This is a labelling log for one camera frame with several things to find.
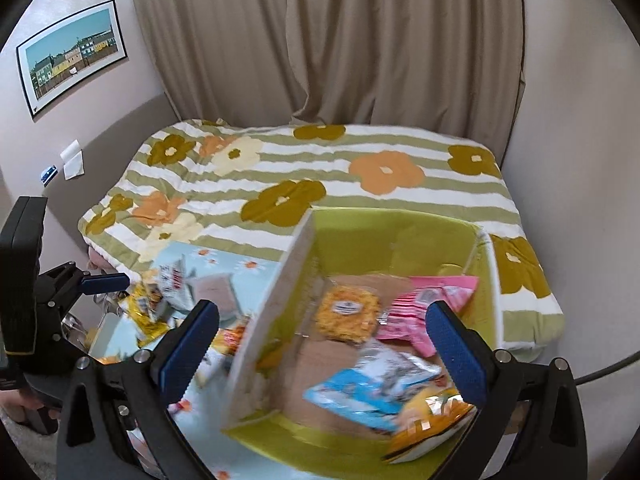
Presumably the orange chiffon cake packet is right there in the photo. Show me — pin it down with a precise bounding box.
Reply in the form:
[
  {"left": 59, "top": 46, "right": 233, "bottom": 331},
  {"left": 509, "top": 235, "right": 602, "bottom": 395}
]
[{"left": 194, "top": 318, "right": 250, "bottom": 388}]

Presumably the pink striped snack packet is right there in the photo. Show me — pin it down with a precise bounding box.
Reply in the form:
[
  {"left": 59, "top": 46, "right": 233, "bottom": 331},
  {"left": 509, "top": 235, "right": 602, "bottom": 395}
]
[{"left": 376, "top": 275, "right": 480, "bottom": 358}]

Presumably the Member's Mark waffle cookie pack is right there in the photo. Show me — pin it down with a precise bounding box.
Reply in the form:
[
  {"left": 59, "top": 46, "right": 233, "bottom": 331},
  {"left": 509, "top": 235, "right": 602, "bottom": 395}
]
[{"left": 314, "top": 285, "right": 382, "bottom": 344}]

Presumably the person's left hand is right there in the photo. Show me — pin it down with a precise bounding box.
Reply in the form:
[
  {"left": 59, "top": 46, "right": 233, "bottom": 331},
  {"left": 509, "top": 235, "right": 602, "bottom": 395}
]
[{"left": 1, "top": 388, "right": 60, "bottom": 436}]

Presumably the yellow snack packet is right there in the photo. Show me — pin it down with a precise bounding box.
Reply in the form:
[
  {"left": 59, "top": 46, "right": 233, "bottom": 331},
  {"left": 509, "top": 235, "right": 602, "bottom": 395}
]
[{"left": 120, "top": 269, "right": 171, "bottom": 348}]

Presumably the white red snack packet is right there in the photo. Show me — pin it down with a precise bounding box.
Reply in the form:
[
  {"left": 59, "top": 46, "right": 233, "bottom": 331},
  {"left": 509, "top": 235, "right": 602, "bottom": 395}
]
[{"left": 154, "top": 259, "right": 194, "bottom": 311}]

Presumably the yellow orange snack bag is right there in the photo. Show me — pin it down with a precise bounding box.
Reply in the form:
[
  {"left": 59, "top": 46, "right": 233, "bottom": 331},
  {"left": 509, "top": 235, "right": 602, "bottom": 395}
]
[{"left": 384, "top": 386, "right": 476, "bottom": 464}]

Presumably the blue daisy tablecloth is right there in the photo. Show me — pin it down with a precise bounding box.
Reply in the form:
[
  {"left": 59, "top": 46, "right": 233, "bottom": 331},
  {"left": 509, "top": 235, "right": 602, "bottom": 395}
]
[{"left": 86, "top": 239, "right": 321, "bottom": 480}]

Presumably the grey purple snack packet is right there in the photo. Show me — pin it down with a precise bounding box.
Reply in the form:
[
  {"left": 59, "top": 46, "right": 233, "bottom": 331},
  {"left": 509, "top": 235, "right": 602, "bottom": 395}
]
[{"left": 189, "top": 273, "right": 240, "bottom": 321}]

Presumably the green cardboard storage box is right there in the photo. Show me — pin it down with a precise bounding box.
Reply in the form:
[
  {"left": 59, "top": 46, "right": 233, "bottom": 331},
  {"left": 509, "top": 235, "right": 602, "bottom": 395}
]
[{"left": 221, "top": 208, "right": 502, "bottom": 479}]

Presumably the blue white snack bag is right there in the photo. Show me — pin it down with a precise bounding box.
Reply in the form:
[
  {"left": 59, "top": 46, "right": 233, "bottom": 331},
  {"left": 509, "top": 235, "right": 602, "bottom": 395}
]
[{"left": 303, "top": 339, "right": 442, "bottom": 434}]

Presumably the floral striped blanket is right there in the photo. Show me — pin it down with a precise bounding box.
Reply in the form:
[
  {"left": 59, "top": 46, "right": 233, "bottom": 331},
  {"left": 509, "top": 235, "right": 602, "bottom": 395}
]
[{"left": 78, "top": 119, "right": 565, "bottom": 360}]

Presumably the framed houses picture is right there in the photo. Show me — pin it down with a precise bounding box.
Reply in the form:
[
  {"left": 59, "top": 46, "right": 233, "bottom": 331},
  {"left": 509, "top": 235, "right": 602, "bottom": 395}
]
[{"left": 15, "top": 0, "right": 128, "bottom": 118}]

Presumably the beige curtain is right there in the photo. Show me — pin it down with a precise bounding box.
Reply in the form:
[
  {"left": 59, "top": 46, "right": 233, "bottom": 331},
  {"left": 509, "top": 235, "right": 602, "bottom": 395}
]
[{"left": 134, "top": 0, "right": 525, "bottom": 158}]

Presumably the white wall switch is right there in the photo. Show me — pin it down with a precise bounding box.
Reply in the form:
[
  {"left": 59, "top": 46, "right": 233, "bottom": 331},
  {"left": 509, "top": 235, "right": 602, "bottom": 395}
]
[{"left": 60, "top": 140, "right": 85, "bottom": 181}]

